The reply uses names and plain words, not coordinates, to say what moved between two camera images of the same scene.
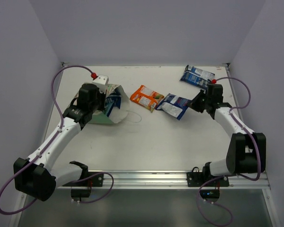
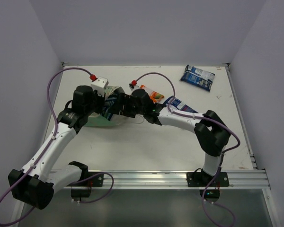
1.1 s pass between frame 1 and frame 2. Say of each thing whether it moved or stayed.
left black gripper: stayed
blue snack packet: stayed
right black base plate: stayed
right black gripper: moved
